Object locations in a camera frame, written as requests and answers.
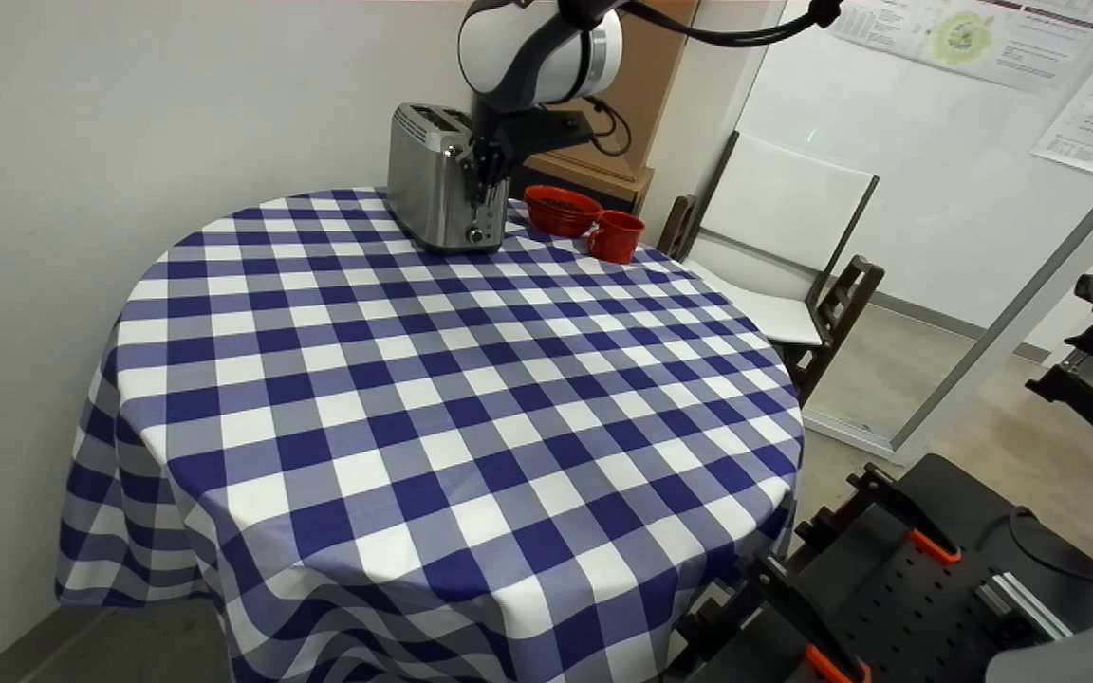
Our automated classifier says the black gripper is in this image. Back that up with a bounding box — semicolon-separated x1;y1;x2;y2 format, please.
462;103;599;204

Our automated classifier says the silver metal toaster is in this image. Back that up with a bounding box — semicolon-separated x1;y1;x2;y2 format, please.
385;103;517;253

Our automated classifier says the red bowl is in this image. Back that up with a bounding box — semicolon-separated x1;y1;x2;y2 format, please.
519;184;605;244

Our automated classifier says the red cup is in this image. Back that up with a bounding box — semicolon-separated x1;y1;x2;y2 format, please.
584;209;648;270

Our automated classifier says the brown cardboard box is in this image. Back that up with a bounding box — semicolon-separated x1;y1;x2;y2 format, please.
519;0;708;209

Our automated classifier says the blue white checkered tablecloth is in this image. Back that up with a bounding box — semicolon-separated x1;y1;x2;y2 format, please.
55;185;813;683

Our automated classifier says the white folding chair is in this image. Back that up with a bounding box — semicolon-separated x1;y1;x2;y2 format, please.
655;129;887;408

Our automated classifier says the white poster with green circle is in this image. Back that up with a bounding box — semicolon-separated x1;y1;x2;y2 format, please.
832;0;1093;95

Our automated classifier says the grey metal pole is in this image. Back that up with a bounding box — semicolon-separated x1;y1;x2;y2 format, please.
887;133;1093;458

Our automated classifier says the black orange work cart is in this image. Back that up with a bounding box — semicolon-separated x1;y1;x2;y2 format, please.
660;451;1093;683

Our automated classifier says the grey device with black knob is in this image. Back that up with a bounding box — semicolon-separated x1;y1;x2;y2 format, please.
980;585;1093;683

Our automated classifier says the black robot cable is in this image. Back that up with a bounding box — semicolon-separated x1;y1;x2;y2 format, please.
584;0;848;160

